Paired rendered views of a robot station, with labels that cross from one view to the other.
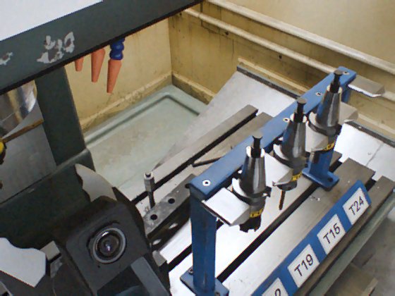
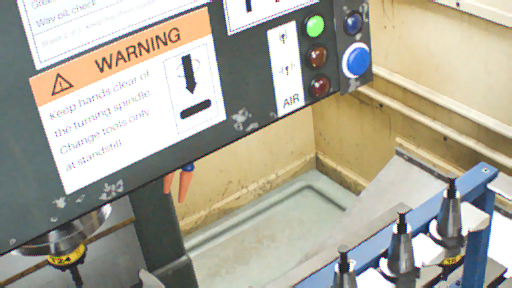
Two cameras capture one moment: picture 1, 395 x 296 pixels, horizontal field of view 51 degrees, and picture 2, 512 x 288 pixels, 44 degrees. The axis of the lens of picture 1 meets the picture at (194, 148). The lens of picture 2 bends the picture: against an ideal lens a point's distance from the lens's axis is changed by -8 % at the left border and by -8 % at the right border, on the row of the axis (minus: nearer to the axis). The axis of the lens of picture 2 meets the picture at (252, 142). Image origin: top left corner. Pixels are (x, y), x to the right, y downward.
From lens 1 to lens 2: 0.32 m
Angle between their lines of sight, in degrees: 15
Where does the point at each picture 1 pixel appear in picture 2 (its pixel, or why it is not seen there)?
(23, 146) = (112, 246)
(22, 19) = (90, 175)
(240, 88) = (398, 178)
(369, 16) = not seen: outside the picture
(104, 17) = (143, 168)
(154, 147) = (282, 257)
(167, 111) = (306, 206)
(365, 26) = not seen: outside the picture
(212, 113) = (360, 212)
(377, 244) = not seen: outside the picture
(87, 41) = (132, 184)
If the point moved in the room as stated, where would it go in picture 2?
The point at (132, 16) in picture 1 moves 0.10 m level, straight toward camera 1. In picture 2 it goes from (165, 164) to (150, 242)
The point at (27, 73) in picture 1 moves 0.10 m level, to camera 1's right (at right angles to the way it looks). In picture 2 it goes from (93, 206) to (209, 208)
